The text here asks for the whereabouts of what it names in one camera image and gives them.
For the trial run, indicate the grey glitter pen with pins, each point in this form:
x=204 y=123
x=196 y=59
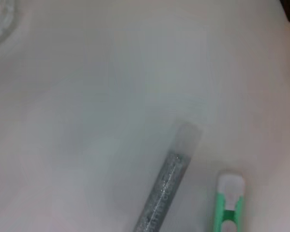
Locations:
x=166 y=183

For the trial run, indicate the green utility knife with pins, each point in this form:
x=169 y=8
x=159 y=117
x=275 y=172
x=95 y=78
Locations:
x=228 y=207

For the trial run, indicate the clear green-label water bottle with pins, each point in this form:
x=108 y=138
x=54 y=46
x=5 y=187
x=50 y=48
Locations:
x=0 y=17

